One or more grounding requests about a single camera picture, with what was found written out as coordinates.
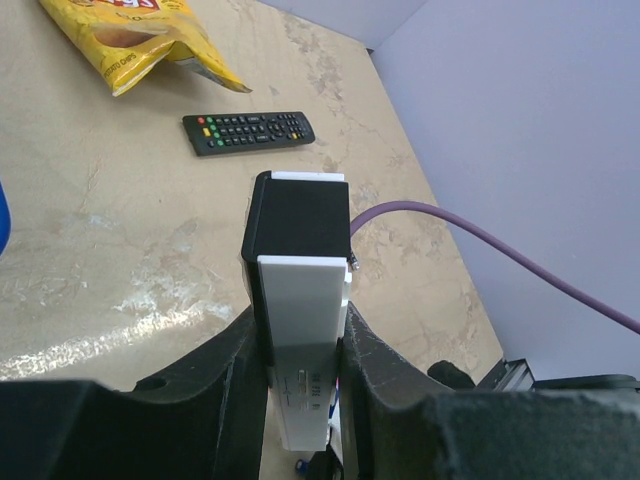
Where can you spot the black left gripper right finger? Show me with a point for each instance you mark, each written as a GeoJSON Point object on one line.
{"type": "Point", "coordinates": [398, 423]}

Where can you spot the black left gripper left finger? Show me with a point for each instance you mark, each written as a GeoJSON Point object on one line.
{"type": "Point", "coordinates": [201, 417]}

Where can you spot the white remote control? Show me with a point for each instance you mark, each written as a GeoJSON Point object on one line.
{"type": "Point", "coordinates": [295, 251]}

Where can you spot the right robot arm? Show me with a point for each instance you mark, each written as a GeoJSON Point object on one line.
{"type": "Point", "coordinates": [448, 374]}

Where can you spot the black TV remote control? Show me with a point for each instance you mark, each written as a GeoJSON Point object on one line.
{"type": "Point", "coordinates": [235, 133]}

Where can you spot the black AAA battery far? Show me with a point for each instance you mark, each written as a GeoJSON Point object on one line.
{"type": "Point", "coordinates": [354, 263]}

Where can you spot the blue plastic shopping basket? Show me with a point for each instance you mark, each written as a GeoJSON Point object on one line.
{"type": "Point", "coordinates": [5, 221]}

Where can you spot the yellow Lays chips bag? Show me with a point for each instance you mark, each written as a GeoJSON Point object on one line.
{"type": "Point", "coordinates": [125, 40]}

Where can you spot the aluminium frame rail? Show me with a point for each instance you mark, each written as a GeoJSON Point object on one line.
{"type": "Point", "coordinates": [508, 376]}

